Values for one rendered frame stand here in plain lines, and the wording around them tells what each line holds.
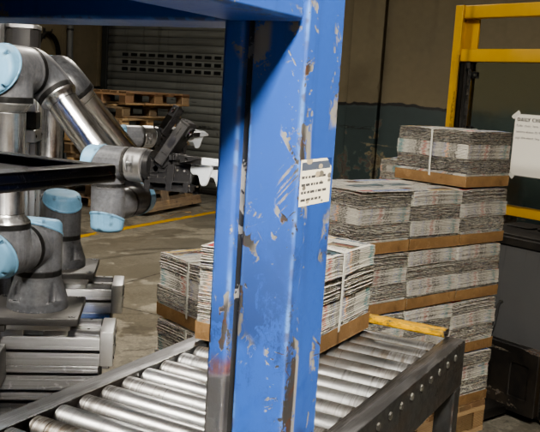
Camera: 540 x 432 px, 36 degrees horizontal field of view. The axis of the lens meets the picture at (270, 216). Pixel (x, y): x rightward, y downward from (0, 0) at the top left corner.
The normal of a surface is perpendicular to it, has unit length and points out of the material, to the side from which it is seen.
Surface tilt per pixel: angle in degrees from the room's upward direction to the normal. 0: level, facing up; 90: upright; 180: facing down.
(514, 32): 90
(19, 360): 90
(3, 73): 82
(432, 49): 90
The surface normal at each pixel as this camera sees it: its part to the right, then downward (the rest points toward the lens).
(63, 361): 0.13, 0.15
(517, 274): -0.77, 0.04
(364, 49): -0.48, 0.10
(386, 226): 0.64, 0.15
